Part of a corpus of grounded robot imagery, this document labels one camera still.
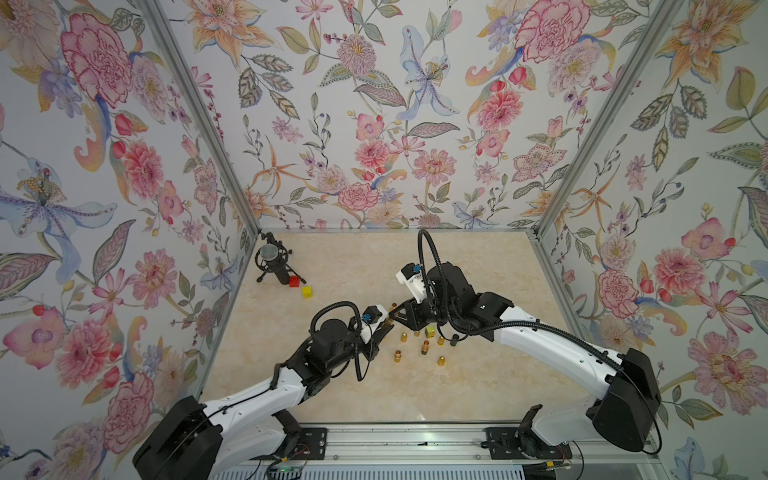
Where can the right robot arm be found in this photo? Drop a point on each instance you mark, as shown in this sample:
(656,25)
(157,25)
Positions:
(622,398)

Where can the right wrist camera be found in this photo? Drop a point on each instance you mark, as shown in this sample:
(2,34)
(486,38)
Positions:
(411,276)

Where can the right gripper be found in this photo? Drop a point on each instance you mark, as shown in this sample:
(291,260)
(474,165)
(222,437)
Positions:
(413,313)

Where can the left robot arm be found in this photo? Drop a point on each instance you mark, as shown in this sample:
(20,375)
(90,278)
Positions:
(198,440)

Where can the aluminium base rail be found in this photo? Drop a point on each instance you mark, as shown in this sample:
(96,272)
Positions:
(404,451)

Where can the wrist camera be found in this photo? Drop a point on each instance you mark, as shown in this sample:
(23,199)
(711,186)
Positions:
(373,316)
(411,276)

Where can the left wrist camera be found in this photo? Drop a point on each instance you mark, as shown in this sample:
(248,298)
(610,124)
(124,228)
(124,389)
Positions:
(373,316)

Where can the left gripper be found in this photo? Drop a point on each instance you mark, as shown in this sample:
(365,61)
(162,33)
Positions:
(372,346)

